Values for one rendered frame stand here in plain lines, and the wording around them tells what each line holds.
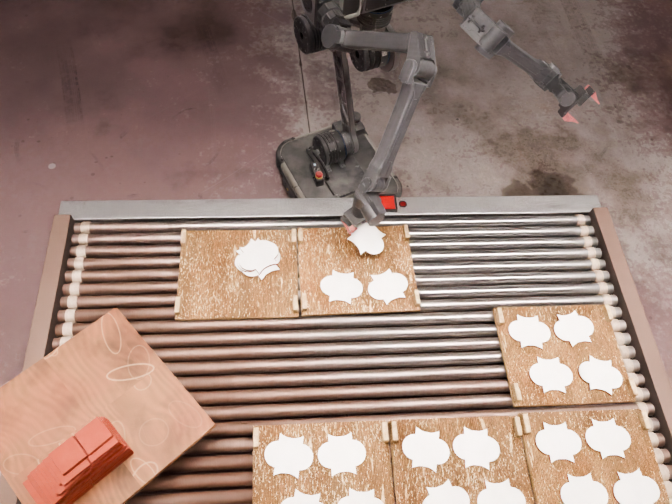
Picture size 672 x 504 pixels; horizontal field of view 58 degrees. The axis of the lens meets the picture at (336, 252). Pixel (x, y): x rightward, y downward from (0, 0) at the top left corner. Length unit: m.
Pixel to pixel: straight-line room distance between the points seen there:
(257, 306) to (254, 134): 1.86
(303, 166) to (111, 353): 1.70
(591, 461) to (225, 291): 1.29
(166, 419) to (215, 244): 0.67
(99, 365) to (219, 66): 2.64
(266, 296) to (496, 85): 2.67
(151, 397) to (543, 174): 2.76
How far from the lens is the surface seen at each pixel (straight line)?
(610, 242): 2.51
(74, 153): 3.85
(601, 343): 2.29
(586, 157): 4.12
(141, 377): 1.92
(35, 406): 1.98
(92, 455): 1.73
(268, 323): 2.07
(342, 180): 3.23
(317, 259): 2.17
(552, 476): 2.07
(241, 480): 1.93
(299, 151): 3.37
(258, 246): 2.16
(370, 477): 1.92
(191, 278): 2.15
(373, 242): 2.15
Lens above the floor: 2.81
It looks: 59 degrees down
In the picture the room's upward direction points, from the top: 8 degrees clockwise
